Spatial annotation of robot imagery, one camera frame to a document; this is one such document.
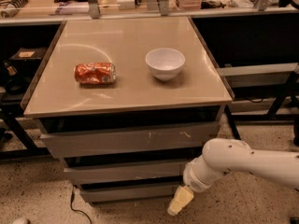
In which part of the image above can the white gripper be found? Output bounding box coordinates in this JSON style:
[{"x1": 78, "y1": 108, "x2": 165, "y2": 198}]
[{"x1": 167, "y1": 156, "x2": 232, "y2": 216}]

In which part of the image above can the grey drawer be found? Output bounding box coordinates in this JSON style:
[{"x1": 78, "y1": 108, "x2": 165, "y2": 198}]
[
  {"x1": 64, "y1": 159, "x2": 189, "y2": 184},
  {"x1": 41, "y1": 121, "x2": 220, "y2": 158},
  {"x1": 80, "y1": 182, "x2": 179, "y2": 203}
]

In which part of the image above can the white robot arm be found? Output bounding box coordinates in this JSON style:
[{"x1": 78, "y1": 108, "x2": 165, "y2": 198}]
[{"x1": 167, "y1": 138, "x2": 299, "y2": 216}]

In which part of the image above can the grey bottom drawer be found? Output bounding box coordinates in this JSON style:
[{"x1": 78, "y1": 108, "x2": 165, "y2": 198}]
[{"x1": 80, "y1": 182, "x2": 179, "y2": 203}]

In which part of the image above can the grey top drawer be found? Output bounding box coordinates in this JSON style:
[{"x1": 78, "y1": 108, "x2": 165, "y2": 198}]
[{"x1": 41, "y1": 121, "x2": 220, "y2": 158}]

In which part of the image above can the grey drawer cabinet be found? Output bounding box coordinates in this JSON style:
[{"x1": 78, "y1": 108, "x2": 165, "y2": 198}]
[{"x1": 22, "y1": 17, "x2": 233, "y2": 191}]

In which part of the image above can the white bowl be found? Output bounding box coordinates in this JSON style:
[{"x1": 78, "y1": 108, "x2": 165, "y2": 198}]
[{"x1": 145, "y1": 48, "x2": 185, "y2": 81}]

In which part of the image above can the crushed orange soda can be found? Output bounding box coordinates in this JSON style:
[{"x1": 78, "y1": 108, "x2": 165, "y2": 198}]
[{"x1": 74, "y1": 63, "x2": 116, "y2": 85}]

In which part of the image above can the black box with label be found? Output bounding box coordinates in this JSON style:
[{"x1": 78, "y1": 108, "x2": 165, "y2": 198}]
[{"x1": 10, "y1": 48, "x2": 47, "y2": 61}]

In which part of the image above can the long workbench shelf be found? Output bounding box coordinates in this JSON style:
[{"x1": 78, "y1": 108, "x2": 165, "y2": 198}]
[{"x1": 0, "y1": 0, "x2": 299, "y2": 26}]

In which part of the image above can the black floor cable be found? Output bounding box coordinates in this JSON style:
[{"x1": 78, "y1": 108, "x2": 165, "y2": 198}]
[{"x1": 69, "y1": 185, "x2": 93, "y2": 224}]

